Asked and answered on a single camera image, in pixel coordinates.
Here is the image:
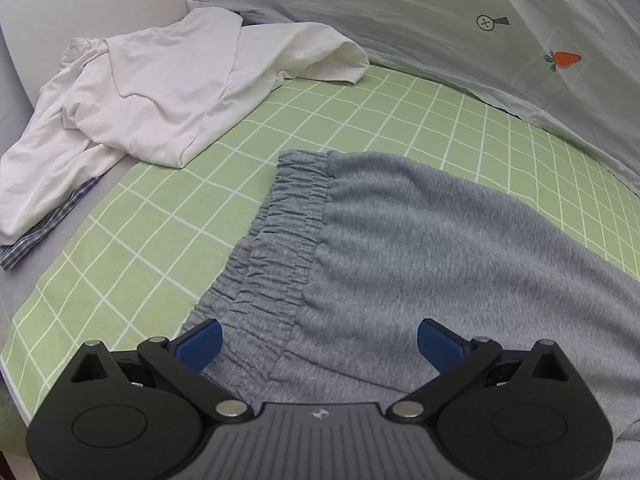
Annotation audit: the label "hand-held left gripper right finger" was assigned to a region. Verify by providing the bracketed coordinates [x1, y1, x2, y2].
[386, 318, 571, 421]

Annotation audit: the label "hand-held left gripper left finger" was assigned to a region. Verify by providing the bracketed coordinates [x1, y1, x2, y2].
[69, 318, 249, 421]

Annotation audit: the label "pale carrot print quilt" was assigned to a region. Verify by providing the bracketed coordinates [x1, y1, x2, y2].
[177, 0, 640, 186]

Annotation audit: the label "blue plaid cloth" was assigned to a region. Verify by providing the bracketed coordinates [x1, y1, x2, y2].
[0, 175, 101, 272]

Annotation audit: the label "green checked bed sheet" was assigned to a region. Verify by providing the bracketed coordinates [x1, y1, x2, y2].
[0, 67, 640, 421]

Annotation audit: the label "grey sweat pants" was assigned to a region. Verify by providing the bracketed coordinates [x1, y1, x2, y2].
[187, 149, 640, 461]

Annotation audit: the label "white shirt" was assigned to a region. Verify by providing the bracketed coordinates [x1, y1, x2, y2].
[0, 7, 371, 243]

